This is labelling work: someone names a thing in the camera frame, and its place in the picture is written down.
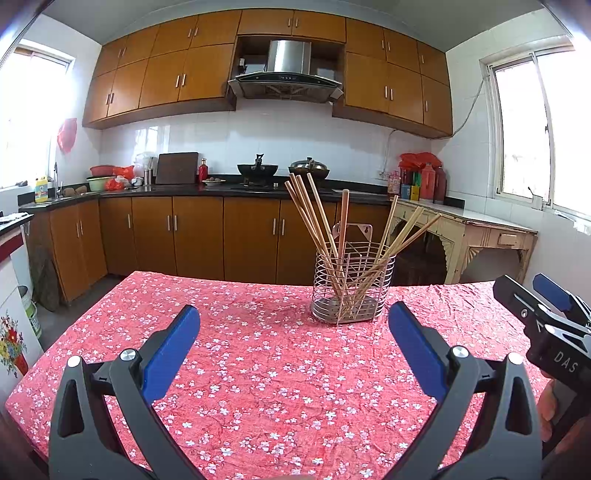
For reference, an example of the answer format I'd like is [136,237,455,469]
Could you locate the wooden chopstick seven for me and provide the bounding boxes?
[338,206,438,323]

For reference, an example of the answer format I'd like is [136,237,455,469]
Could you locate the wooden chopstick six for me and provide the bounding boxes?
[363,195,399,290]

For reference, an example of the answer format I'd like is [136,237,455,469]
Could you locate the wooden chopstick eight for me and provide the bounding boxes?
[337,207,441,323]

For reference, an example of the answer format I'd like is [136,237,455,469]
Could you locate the wooden chopstick five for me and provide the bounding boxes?
[338,189,349,288]

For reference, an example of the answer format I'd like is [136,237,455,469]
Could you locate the wooden chopstick four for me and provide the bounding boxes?
[307,172,339,267]

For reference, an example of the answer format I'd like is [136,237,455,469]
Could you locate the wooden chopstick three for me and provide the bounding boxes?
[294,174,348,296]

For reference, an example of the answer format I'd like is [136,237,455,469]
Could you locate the wooden chopstick two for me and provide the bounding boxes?
[288,173,346,296]

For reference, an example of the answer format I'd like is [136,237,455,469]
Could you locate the wooden chopstick one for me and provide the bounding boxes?
[283,179,346,298]

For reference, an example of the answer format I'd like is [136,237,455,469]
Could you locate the wooden chopstick nine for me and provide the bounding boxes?
[352,208,442,296]

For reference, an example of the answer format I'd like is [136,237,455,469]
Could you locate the person's right hand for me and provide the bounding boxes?
[537,379,557,442]

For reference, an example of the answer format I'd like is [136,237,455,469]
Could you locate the cream wooden side table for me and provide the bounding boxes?
[386,199,538,284]

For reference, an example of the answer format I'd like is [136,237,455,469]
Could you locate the red thermos pair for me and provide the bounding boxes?
[420,164,447,204]

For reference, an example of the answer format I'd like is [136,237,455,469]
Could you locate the red floral tablecloth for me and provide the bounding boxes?
[6,272,544,479]

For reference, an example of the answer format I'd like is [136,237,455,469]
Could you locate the lidded wok right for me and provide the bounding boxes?
[288,157,329,181]

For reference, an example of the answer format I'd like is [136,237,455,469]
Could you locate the yellow detergent bottle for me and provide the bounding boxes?
[34,177,49,204]

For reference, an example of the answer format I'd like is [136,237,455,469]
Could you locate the upper wooden cabinets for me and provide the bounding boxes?
[82,8,453,139]

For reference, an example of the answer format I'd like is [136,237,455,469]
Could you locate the wooden cabinets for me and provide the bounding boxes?
[82,8,453,139]
[27,195,399,303]

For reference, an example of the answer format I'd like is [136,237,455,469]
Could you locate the green and red basins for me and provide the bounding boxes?
[87,165,134,192]

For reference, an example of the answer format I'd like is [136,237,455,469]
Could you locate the lower wooden cabinets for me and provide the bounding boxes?
[27,195,399,303]

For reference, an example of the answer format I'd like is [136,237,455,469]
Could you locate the dark cutting board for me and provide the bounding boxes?
[155,152,198,185]

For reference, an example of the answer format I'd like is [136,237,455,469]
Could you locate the black wok left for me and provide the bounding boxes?
[238,154,279,187]

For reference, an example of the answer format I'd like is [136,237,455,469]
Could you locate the red bottle on counter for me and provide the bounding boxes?
[197,158,209,184]

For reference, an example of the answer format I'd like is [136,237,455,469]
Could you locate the steel range hood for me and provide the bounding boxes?
[228,36,345,104]

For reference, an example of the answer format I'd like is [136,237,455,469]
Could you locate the wire utensil holder basket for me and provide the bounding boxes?
[311,223,396,325]

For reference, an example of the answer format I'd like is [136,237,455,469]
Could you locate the right window frame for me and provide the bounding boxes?
[481,37,590,219]

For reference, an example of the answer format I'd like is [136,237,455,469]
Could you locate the red plastic bag on wall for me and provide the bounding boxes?
[57,118,77,154]

